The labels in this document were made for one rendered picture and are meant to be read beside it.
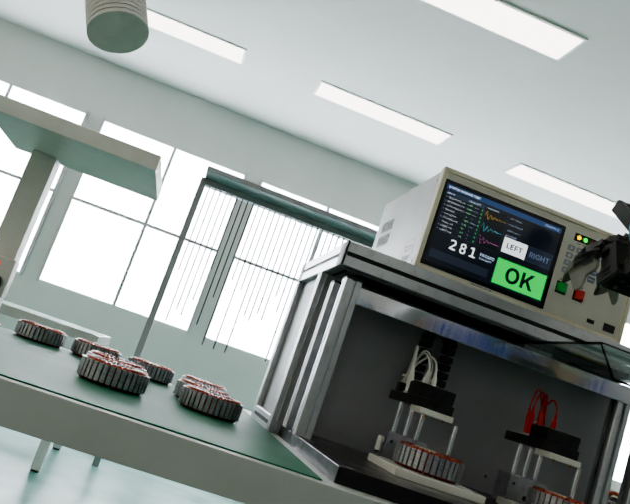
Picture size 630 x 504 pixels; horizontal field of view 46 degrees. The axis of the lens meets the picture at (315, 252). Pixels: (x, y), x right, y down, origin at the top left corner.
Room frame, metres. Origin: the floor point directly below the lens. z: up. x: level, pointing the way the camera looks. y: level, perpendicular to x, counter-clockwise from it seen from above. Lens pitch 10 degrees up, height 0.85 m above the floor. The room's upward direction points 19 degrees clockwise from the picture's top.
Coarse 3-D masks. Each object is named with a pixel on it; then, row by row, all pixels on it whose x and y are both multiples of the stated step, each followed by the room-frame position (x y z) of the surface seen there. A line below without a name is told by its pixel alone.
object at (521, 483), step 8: (504, 472) 1.39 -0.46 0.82; (496, 480) 1.41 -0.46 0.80; (504, 480) 1.38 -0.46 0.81; (512, 480) 1.36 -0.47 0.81; (520, 480) 1.36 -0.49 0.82; (528, 480) 1.37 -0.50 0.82; (496, 488) 1.40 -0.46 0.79; (504, 488) 1.37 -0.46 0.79; (512, 488) 1.36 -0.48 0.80; (520, 488) 1.36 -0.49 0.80; (544, 488) 1.37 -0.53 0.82; (496, 496) 1.39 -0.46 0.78; (504, 496) 1.36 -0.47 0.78; (512, 496) 1.36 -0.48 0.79; (520, 496) 1.36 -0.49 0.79
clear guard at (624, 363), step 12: (540, 348) 1.38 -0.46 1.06; (552, 348) 1.33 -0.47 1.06; (564, 348) 1.29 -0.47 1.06; (576, 348) 1.25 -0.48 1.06; (588, 348) 1.21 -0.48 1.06; (600, 348) 1.17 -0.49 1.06; (612, 348) 1.14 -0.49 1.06; (576, 360) 1.37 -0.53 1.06; (588, 360) 1.33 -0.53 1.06; (600, 360) 1.28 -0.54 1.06; (612, 360) 1.11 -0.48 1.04; (624, 360) 1.12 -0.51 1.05; (600, 372) 1.42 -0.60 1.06; (612, 372) 1.09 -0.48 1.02; (624, 372) 1.10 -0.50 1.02; (624, 384) 1.09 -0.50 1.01
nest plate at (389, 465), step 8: (368, 456) 1.27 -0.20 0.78; (376, 456) 1.23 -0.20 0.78; (376, 464) 1.22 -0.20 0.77; (384, 464) 1.18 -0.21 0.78; (392, 464) 1.16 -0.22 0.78; (392, 472) 1.13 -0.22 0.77; (400, 472) 1.13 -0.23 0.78; (408, 472) 1.13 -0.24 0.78; (416, 472) 1.17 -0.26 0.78; (416, 480) 1.13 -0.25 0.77; (424, 480) 1.13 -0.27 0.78; (432, 480) 1.13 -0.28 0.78; (440, 480) 1.17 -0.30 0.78; (440, 488) 1.14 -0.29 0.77; (448, 488) 1.14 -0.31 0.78; (456, 488) 1.14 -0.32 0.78; (464, 488) 1.18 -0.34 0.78; (464, 496) 1.14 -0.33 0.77; (472, 496) 1.14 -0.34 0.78; (480, 496) 1.15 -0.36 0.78
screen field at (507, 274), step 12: (504, 264) 1.35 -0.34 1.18; (516, 264) 1.35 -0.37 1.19; (492, 276) 1.35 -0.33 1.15; (504, 276) 1.35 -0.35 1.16; (516, 276) 1.35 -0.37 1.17; (528, 276) 1.36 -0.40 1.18; (540, 276) 1.36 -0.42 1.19; (516, 288) 1.36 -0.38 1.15; (528, 288) 1.36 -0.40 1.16; (540, 288) 1.36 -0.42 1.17; (540, 300) 1.36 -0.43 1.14
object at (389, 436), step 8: (384, 432) 1.35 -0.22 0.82; (392, 432) 1.34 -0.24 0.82; (384, 440) 1.33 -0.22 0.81; (392, 440) 1.32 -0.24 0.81; (400, 440) 1.33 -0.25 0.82; (408, 440) 1.33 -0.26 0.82; (416, 440) 1.35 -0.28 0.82; (384, 448) 1.32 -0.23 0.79; (392, 448) 1.33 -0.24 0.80; (384, 456) 1.32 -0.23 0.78; (392, 456) 1.33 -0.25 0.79
